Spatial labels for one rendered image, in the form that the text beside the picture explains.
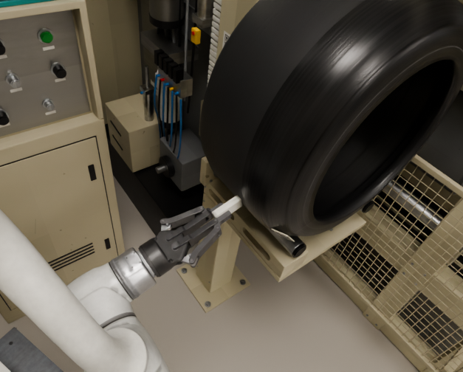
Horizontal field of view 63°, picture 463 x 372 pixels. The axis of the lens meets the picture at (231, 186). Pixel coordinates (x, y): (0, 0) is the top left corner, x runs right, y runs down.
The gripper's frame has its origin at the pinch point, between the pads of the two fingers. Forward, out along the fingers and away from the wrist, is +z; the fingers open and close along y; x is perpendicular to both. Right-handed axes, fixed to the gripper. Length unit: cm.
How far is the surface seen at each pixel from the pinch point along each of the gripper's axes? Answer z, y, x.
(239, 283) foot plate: 11, 22, 110
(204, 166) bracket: 7.5, 23.4, 14.3
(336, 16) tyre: 25.0, -1.0, -34.6
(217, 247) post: 6, 26, 69
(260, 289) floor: 17, 14, 113
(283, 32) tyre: 18.6, 4.4, -32.0
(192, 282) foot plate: -8, 35, 105
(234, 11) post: 28.0, 32.3, -20.2
